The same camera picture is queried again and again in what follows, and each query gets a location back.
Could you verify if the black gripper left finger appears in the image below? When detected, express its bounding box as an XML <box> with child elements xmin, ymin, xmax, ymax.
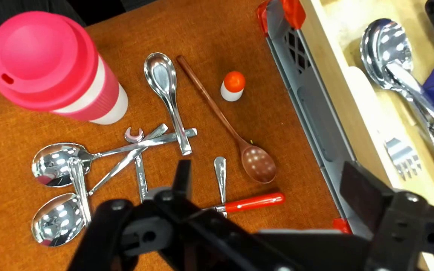
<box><xmin>67</xmin><ymin>158</ymin><xmax>298</xmax><ymax>271</ymax></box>

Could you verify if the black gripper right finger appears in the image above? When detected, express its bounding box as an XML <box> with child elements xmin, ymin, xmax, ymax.
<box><xmin>338</xmin><ymin>160</ymin><xmax>434</xmax><ymax>271</ymax></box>

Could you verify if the red-handled butter knife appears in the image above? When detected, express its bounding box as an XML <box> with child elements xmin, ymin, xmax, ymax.
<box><xmin>195</xmin><ymin>191</ymin><xmax>286</xmax><ymax>219</ymax></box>

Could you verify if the orange fabric couch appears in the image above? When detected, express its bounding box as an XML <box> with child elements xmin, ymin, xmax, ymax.
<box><xmin>0</xmin><ymin>0</ymin><xmax>343</xmax><ymax>271</ymax></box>

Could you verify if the wooden cutlery tray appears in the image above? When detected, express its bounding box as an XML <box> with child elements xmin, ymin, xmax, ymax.
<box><xmin>298</xmin><ymin>0</ymin><xmax>434</xmax><ymax>271</ymax></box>

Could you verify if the brown wooden spoon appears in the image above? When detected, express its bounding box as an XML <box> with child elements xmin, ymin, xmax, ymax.
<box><xmin>176</xmin><ymin>54</ymin><xmax>280</xmax><ymax>185</ymax></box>

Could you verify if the small orange-capped white bottle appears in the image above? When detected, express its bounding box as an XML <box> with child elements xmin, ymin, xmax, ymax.
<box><xmin>218</xmin><ymin>70</ymin><xmax>246</xmax><ymax>104</ymax></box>

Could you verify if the grey crate with red latches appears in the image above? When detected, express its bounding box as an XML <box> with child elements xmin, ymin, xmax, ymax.
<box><xmin>254</xmin><ymin>0</ymin><xmax>379</xmax><ymax>240</ymax></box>

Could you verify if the large silver serving spoon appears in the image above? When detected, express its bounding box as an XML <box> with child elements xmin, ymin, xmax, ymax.
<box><xmin>358</xmin><ymin>18</ymin><xmax>434</xmax><ymax>198</ymax></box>

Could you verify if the pink lidded cup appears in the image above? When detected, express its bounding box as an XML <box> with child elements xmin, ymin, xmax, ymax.
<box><xmin>0</xmin><ymin>11</ymin><xmax>130</xmax><ymax>127</ymax></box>

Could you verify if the short silver utensil handle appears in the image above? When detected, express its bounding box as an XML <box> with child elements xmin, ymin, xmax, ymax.
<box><xmin>132</xmin><ymin>152</ymin><xmax>150</xmax><ymax>204</ymax></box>

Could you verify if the slim silver utensil handle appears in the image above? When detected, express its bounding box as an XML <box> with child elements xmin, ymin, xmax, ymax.
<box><xmin>85</xmin><ymin>122</ymin><xmax>170</xmax><ymax>198</ymax></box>

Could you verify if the small pale ring piece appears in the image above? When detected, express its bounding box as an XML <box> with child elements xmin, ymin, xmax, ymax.
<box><xmin>123</xmin><ymin>127</ymin><xmax>145</xmax><ymax>145</ymax></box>

